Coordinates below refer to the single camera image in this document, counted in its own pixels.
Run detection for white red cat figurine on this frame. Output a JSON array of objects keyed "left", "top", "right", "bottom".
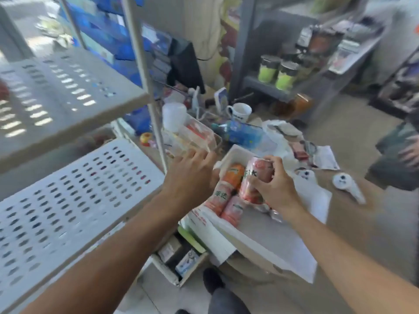
[{"left": 163, "top": 85, "right": 192, "bottom": 108}]

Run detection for red white small box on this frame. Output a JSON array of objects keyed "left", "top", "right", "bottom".
[{"left": 186, "top": 124, "right": 210, "bottom": 143}]

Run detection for person's right shoe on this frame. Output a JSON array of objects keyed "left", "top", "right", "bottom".
[{"left": 203, "top": 267, "right": 226, "bottom": 294}]

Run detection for small red packet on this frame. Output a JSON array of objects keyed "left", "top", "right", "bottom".
[{"left": 289, "top": 142, "right": 310, "bottom": 160}]

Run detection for white handheld controller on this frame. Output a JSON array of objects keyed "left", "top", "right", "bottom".
[
  {"left": 296, "top": 169, "right": 318, "bottom": 187},
  {"left": 332, "top": 172, "right": 366, "bottom": 205}
]

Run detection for blue drink bottle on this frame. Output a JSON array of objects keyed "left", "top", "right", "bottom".
[{"left": 211, "top": 120, "right": 264, "bottom": 151}]

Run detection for white paper receipt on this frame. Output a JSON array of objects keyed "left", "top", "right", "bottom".
[{"left": 294, "top": 145, "right": 340, "bottom": 171}]

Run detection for white mug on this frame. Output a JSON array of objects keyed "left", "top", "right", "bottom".
[{"left": 226, "top": 102, "right": 253, "bottom": 123}]

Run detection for small blue carton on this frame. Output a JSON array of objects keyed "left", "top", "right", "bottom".
[{"left": 175, "top": 248, "right": 200, "bottom": 277}]

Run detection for group of orange soda cans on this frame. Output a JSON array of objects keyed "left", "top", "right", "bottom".
[{"left": 222, "top": 163, "right": 246, "bottom": 190}]

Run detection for small brown box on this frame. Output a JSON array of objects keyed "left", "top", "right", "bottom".
[{"left": 158, "top": 245, "right": 182, "bottom": 264}]

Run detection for person's dark grey trousers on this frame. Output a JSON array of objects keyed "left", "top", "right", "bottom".
[{"left": 208, "top": 287, "right": 251, "bottom": 314}]

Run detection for person's left forearm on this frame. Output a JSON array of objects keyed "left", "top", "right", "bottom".
[{"left": 19, "top": 192, "right": 194, "bottom": 314}]

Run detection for white frosted plastic container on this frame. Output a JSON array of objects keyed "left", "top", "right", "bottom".
[{"left": 162, "top": 102, "right": 188, "bottom": 133}]

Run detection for yellow red wall poster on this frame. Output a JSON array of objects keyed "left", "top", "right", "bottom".
[{"left": 216, "top": 0, "right": 241, "bottom": 89}]

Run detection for grey display stand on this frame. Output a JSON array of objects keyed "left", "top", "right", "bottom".
[{"left": 229, "top": 0, "right": 390, "bottom": 128}]

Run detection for green lidded snack cup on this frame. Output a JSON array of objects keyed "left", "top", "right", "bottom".
[
  {"left": 275, "top": 61, "right": 299, "bottom": 91},
  {"left": 258, "top": 55, "right": 282, "bottom": 84}
]

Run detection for clear acrylic organizer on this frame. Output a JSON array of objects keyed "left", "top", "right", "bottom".
[{"left": 162, "top": 114, "right": 223, "bottom": 157}]

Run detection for open cardboard floor box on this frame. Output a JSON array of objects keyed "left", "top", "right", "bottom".
[{"left": 150, "top": 235, "right": 210, "bottom": 287}]

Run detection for orange snack bag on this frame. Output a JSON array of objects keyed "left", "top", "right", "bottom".
[{"left": 276, "top": 93, "right": 313, "bottom": 118}]

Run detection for person's left hand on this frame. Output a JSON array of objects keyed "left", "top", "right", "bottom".
[{"left": 162, "top": 148, "right": 220, "bottom": 213}]

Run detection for person's right forearm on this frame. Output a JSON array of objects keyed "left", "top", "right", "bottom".
[{"left": 278, "top": 205, "right": 419, "bottom": 314}]

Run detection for white plastic bag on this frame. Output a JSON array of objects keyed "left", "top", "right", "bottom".
[{"left": 261, "top": 119, "right": 303, "bottom": 160}]

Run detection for white plastic tray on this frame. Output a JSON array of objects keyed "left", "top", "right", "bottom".
[{"left": 178, "top": 144, "right": 333, "bottom": 284}]

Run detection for person's right hand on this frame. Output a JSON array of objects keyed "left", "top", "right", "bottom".
[{"left": 245, "top": 156, "right": 305, "bottom": 222}]

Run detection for blue plastic display rack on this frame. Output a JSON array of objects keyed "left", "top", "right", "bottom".
[{"left": 58, "top": 0, "right": 171, "bottom": 134}]

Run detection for black cash register monitor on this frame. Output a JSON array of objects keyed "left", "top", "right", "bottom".
[{"left": 142, "top": 24, "right": 206, "bottom": 95}]

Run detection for blue rounded code stand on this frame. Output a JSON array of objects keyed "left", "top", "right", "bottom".
[{"left": 214, "top": 87, "right": 229, "bottom": 115}]

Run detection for white metal shelf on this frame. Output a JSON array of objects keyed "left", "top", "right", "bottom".
[{"left": 0, "top": 0, "right": 169, "bottom": 314}]

